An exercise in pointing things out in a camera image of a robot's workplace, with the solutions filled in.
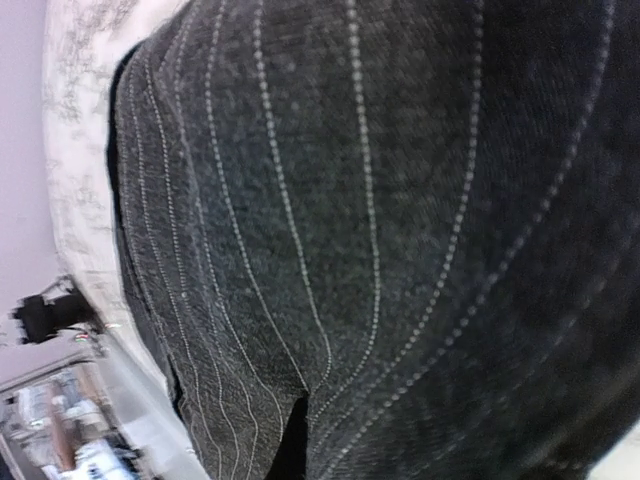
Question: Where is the black pinstriped shirt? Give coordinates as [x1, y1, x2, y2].
[108, 1, 639, 479]

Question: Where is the background lab shelving clutter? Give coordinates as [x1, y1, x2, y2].
[1, 363, 154, 479]

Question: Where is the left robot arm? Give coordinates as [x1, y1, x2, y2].
[4, 275, 108, 357]

